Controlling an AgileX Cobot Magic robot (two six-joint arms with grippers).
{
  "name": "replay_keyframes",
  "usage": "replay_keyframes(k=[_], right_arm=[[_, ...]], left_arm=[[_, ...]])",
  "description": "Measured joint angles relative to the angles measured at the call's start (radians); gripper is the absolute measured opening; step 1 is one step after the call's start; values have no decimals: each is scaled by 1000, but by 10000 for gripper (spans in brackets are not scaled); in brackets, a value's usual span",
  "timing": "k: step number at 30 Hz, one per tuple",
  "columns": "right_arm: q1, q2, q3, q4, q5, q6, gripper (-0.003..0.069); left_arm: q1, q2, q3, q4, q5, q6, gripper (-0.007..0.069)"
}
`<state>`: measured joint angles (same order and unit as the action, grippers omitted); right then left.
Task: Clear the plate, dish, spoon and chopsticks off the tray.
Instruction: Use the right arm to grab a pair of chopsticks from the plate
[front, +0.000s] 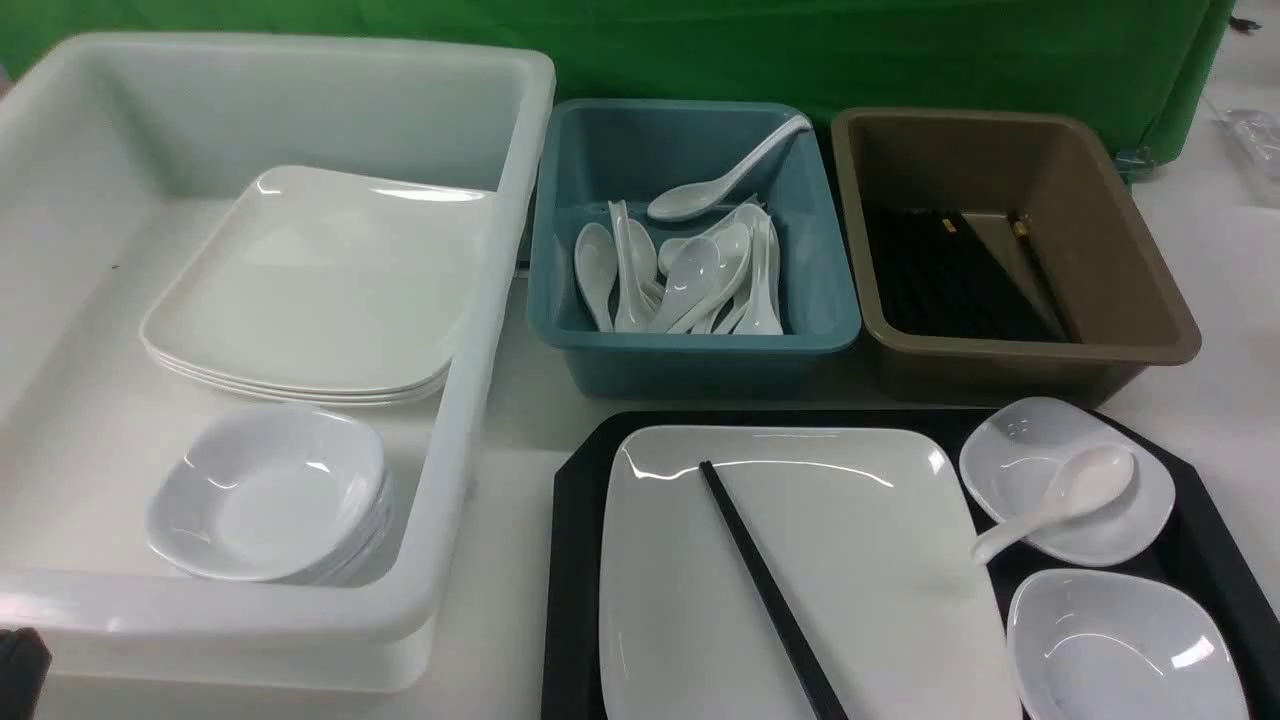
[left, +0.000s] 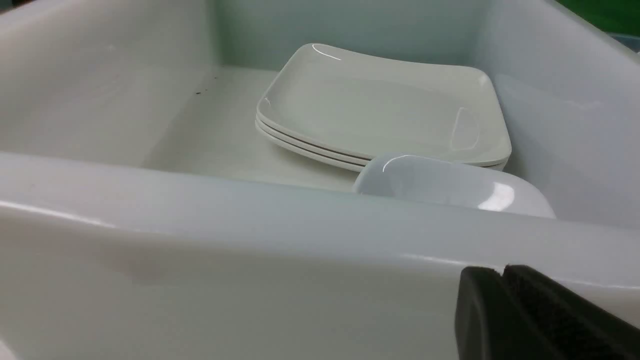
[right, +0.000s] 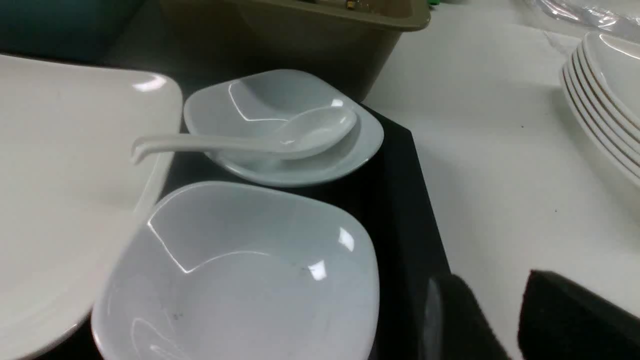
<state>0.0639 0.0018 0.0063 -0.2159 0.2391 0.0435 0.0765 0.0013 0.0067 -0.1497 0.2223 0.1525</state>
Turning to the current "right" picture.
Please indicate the clear plastic wrap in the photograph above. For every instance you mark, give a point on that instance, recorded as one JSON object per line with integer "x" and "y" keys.
{"x": 614, "y": 17}

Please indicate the white square bowl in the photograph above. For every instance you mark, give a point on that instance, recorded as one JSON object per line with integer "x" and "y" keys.
{"x": 227, "y": 271}

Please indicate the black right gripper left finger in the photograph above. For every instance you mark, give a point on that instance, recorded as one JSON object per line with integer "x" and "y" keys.
{"x": 454, "y": 325}

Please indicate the black serving tray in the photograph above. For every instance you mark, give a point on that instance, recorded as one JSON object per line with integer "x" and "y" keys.
{"x": 389, "y": 197}

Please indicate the white ceramic soup spoon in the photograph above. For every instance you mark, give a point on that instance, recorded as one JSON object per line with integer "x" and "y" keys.
{"x": 305, "y": 135}

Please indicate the large white rectangular plate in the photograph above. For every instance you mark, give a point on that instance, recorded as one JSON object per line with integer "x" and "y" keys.
{"x": 70, "y": 197}

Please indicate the small white bowl with spoon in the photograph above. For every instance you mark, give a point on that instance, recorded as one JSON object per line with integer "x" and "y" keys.
{"x": 257, "y": 104}

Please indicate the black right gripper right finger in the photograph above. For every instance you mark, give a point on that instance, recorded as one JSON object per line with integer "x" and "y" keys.
{"x": 561, "y": 320}

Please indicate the stack of gold-rimmed white plates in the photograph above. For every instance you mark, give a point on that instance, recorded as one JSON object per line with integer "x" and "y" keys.
{"x": 600, "y": 82}

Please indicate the brown plastic bin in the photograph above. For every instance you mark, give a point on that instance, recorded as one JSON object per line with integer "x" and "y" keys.
{"x": 344, "y": 42}

